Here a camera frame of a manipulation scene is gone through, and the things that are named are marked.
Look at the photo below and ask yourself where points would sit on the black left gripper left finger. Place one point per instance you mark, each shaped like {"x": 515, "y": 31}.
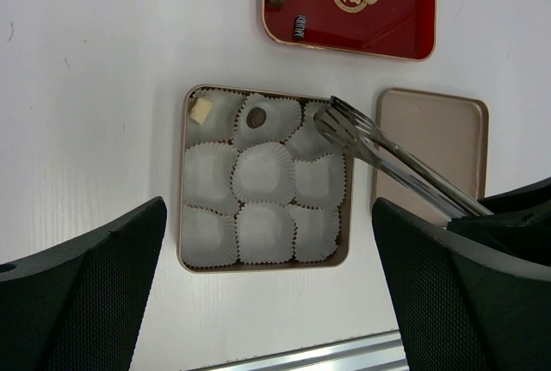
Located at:
{"x": 79, "y": 305}

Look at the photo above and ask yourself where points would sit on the metal serving tongs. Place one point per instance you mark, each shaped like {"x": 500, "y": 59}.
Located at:
{"x": 355, "y": 134}

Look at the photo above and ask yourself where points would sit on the gold tin lid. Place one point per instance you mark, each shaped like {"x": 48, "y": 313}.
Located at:
{"x": 449, "y": 133}

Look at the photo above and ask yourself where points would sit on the aluminium mounting rail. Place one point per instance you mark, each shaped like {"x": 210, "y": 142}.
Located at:
{"x": 376, "y": 352}

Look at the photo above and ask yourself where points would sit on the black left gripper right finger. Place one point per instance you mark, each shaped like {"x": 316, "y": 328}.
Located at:
{"x": 459, "y": 304}

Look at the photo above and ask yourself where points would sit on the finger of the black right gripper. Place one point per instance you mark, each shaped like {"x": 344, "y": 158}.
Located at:
{"x": 519, "y": 224}

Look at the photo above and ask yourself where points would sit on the round dark chocolate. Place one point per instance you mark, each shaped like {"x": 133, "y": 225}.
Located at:
{"x": 255, "y": 118}

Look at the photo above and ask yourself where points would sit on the gold tin box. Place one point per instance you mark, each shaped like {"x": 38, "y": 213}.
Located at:
{"x": 275, "y": 197}

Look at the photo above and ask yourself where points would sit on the striped dark chocolate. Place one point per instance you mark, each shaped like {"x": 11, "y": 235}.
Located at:
{"x": 299, "y": 31}

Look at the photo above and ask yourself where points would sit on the white square chocolate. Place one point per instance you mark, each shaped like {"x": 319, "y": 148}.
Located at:
{"x": 200, "y": 110}

